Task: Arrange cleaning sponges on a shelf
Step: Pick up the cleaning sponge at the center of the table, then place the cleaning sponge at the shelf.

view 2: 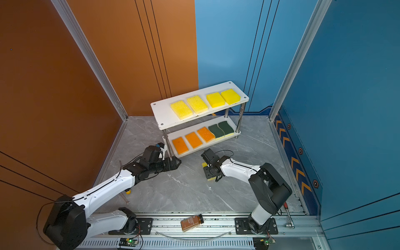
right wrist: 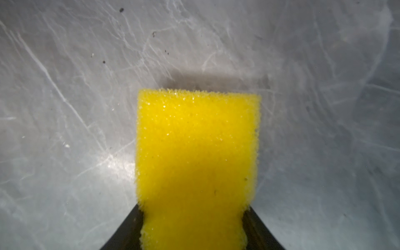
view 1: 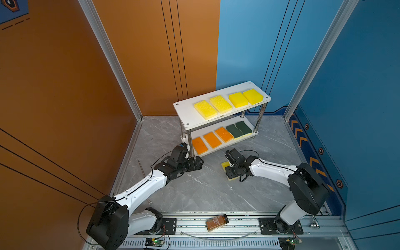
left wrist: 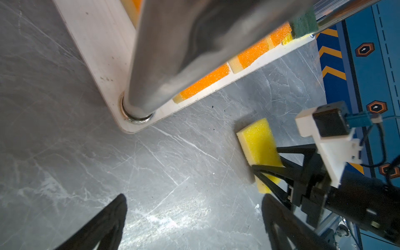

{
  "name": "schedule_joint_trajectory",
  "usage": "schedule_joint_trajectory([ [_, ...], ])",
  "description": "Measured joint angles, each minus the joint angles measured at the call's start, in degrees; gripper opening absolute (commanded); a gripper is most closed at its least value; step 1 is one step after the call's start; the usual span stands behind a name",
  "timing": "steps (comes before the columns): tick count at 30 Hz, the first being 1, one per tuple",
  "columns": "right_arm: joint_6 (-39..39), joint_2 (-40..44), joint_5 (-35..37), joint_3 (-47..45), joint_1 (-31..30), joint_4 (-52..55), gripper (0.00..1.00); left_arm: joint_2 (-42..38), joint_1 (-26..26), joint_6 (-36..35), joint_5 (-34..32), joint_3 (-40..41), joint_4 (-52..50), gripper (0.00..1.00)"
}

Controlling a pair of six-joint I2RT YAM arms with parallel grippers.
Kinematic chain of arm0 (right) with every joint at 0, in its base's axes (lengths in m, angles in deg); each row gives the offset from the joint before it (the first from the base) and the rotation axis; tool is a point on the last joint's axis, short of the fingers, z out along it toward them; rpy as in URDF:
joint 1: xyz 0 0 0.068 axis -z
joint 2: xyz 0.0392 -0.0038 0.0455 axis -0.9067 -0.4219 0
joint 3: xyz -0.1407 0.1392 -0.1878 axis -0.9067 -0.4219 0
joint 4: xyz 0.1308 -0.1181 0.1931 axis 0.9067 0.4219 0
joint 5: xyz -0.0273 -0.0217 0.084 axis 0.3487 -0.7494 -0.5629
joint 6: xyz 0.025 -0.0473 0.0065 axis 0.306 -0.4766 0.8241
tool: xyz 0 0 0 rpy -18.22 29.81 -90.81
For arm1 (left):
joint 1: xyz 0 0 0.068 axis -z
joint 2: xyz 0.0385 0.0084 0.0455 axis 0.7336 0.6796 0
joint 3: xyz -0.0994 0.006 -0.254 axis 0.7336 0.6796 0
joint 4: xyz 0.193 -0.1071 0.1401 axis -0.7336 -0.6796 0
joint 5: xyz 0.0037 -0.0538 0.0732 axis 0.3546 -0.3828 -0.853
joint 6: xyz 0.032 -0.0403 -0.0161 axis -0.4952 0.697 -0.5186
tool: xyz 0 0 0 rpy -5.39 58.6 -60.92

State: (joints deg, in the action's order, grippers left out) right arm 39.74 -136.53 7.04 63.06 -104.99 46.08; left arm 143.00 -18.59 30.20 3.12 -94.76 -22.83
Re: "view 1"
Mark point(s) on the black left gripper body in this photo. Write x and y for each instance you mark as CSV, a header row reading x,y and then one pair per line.
x,y
188,165

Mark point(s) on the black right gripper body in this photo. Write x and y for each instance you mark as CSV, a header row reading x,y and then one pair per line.
x,y
232,171

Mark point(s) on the thin yellow sponge sheet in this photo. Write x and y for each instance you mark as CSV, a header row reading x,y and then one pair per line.
x,y
225,165

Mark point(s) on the orange sponge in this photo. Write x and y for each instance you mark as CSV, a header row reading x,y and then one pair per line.
x,y
224,134
199,146
212,140

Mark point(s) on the green yellow sponge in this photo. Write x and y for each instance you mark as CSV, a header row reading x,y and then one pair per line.
x,y
244,128
236,133

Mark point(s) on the yellow sponge bottom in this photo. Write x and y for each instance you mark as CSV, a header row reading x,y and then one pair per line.
x,y
220,104

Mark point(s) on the yellow sponge top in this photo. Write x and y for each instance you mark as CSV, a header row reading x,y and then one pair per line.
x,y
253,96

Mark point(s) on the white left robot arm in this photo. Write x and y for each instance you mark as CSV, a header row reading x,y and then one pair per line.
x,y
114,217

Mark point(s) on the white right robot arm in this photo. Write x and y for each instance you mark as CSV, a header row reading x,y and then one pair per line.
x,y
309,190

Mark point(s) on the white two-tier metal shelf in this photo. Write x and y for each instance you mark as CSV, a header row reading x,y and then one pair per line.
x,y
193,125

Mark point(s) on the brown spice jar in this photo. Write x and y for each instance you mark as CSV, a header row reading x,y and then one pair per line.
x,y
216,222

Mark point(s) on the green circuit board left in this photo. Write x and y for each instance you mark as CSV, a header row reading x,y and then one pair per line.
x,y
154,243

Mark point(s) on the green circuit board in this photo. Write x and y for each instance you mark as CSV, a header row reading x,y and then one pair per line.
x,y
154,243
289,243

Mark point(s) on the green circuit board right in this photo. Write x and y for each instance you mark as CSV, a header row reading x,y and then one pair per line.
x,y
289,243

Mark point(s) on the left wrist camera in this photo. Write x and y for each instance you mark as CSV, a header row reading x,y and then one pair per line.
x,y
184,145

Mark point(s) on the aluminium front rail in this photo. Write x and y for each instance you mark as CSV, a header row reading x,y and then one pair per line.
x,y
253,231

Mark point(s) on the aluminium corner post left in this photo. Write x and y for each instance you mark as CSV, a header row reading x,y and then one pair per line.
x,y
97,27

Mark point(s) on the aluminium corner post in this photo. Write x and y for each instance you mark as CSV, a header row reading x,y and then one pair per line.
x,y
346,9
97,27

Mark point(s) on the aluminium corner post right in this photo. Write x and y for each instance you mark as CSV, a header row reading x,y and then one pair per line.
x,y
346,9

